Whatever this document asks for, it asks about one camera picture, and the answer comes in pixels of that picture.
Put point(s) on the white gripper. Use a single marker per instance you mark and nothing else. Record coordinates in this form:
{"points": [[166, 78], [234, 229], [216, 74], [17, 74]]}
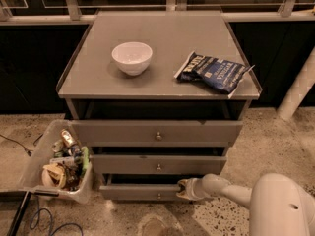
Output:
{"points": [[193, 188]]}

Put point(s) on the grey bottom drawer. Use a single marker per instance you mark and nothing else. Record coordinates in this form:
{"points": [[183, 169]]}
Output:
{"points": [[142, 187]]}

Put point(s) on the grey drawer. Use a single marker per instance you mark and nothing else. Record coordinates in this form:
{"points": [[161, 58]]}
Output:
{"points": [[157, 133], [142, 187], [157, 164]]}

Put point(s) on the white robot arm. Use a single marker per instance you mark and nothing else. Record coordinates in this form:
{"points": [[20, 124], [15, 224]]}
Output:
{"points": [[277, 205]]}

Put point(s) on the grey middle drawer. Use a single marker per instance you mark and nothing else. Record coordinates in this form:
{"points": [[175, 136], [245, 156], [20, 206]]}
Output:
{"points": [[157, 164]]}

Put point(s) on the grey drawer cabinet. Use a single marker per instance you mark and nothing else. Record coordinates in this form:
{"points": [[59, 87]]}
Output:
{"points": [[96, 89]]}

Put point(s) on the grey top drawer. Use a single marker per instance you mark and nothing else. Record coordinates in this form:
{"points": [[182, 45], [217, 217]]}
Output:
{"points": [[157, 133]]}

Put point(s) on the green packet in bin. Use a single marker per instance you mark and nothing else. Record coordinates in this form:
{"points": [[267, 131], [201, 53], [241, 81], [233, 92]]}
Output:
{"points": [[85, 160]]}

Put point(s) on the blue chip bag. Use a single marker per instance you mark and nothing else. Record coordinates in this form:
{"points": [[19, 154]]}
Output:
{"points": [[223, 76]]}

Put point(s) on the clear plastic bin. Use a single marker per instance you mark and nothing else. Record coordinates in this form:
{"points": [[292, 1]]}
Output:
{"points": [[31, 178]]}

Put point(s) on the can in bin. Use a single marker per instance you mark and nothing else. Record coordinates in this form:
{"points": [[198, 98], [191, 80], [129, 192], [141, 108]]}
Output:
{"points": [[67, 138]]}

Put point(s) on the white ceramic bowl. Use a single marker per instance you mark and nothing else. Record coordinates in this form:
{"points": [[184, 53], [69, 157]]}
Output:
{"points": [[132, 58]]}

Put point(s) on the white pillar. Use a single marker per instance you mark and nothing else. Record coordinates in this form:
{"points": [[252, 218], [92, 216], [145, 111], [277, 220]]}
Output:
{"points": [[302, 84]]}

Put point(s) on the black bar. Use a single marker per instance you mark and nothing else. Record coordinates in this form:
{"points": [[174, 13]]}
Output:
{"points": [[23, 197]]}

